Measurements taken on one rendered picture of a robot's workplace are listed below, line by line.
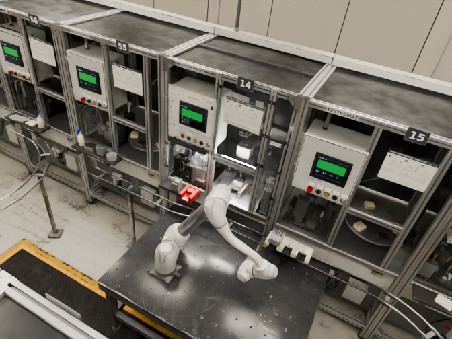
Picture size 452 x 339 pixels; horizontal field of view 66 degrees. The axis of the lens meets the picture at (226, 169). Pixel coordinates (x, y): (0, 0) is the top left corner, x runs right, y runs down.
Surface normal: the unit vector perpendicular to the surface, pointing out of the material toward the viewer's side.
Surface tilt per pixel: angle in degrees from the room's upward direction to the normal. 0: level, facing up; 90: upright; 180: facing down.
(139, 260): 0
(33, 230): 0
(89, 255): 0
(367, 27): 90
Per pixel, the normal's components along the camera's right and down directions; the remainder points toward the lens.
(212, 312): 0.11, -0.79
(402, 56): -0.46, 0.50
